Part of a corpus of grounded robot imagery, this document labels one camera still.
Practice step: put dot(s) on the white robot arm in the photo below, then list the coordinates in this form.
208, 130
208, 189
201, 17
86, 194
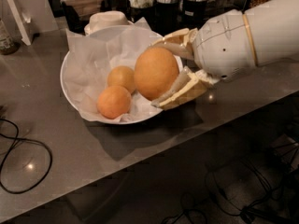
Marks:
274, 28

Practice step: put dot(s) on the black cup right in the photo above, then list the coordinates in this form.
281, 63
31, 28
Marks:
193, 13

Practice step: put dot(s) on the white stand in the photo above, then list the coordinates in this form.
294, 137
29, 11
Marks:
23, 22

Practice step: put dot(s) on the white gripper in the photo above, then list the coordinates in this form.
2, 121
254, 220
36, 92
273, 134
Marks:
222, 46

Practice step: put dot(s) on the glass bottle with label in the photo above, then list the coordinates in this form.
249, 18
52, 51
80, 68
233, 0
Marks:
7, 44

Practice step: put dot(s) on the black cup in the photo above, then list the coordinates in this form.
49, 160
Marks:
166, 18
193, 13
148, 13

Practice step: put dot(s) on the white bowl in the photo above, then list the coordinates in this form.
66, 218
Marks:
67, 87

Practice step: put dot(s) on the black cup middle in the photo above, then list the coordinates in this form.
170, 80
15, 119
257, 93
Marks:
166, 18

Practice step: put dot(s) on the orange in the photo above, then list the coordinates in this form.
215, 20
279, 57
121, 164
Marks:
156, 69
114, 101
122, 76

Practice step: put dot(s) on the black cup left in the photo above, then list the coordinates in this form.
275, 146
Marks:
148, 13

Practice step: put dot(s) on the white paper liner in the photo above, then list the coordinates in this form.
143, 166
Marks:
93, 56

